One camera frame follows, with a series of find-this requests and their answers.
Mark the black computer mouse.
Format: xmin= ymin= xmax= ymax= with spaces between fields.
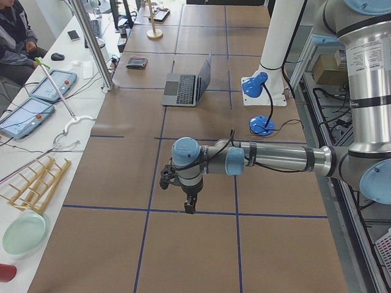
xmin=51 ymin=52 xmax=65 ymax=61

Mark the cardboard box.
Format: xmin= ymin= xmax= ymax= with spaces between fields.
xmin=312 ymin=54 xmax=348 ymax=85

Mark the far teach pendant tablet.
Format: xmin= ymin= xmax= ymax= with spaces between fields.
xmin=29 ymin=68 xmax=78 ymax=103

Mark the long reacher grabber stick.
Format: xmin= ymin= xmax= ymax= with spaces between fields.
xmin=34 ymin=57 xmax=95 ymax=123

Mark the grey laptop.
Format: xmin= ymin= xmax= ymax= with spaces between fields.
xmin=161 ymin=53 xmax=212 ymax=107

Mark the white paper sheet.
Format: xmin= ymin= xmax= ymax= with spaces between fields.
xmin=82 ymin=60 xmax=93 ymax=79

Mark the grey and pink folded cloth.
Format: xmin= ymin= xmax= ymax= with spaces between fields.
xmin=126 ymin=56 xmax=148 ymax=70

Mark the white plastic basket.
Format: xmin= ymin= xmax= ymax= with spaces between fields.
xmin=375 ymin=229 xmax=390 ymax=273

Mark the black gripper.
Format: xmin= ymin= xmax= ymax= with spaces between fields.
xmin=182 ymin=184 xmax=203 ymax=214

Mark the wooden dish rack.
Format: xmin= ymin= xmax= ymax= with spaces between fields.
xmin=1 ymin=156 xmax=71 ymax=215

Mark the black keyboard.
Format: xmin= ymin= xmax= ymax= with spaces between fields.
xmin=89 ymin=19 xmax=105 ymax=48

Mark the seated person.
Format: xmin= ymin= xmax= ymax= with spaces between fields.
xmin=1 ymin=0 xmax=47 ymax=85

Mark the white smartphone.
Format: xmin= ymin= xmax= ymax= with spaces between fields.
xmin=67 ymin=30 xmax=80 ymax=42

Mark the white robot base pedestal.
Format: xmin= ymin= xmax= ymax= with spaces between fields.
xmin=251 ymin=0 xmax=307 ymax=106

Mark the near teach pendant tablet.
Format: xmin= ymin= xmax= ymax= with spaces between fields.
xmin=1 ymin=98 xmax=54 ymax=139

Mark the teach pendant tablet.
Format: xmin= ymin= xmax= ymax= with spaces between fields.
xmin=1 ymin=98 xmax=54 ymax=139
xmin=29 ymin=68 xmax=78 ymax=103

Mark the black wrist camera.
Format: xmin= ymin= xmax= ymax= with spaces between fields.
xmin=159 ymin=157 xmax=180 ymax=190

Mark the blue desk lamp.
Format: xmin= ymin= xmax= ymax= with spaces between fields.
xmin=241 ymin=71 xmax=275 ymax=136

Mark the aluminium frame post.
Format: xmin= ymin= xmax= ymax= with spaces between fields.
xmin=69 ymin=0 xmax=114 ymax=91

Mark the wooden mug tree stand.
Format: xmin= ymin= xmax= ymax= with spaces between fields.
xmin=146 ymin=0 xmax=163 ymax=40

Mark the green glass plate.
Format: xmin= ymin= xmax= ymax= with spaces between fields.
xmin=2 ymin=213 xmax=46 ymax=256

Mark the red cup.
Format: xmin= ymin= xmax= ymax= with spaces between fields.
xmin=0 ymin=263 xmax=17 ymax=283

